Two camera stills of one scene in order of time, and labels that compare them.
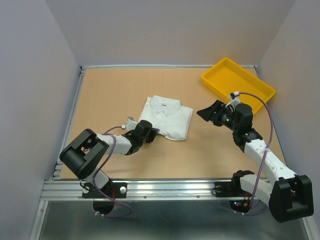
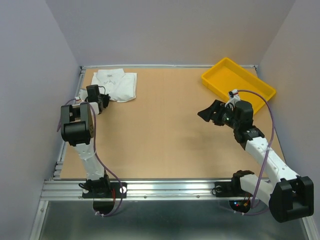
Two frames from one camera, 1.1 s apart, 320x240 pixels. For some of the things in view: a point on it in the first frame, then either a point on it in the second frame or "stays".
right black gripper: x=207 y=114 stays
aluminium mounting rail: x=134 y=190 stays
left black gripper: x=152 y=133 → x=106 y=99
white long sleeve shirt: x=172 y=120 → x=120 y=86
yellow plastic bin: x=226 y=76 stays
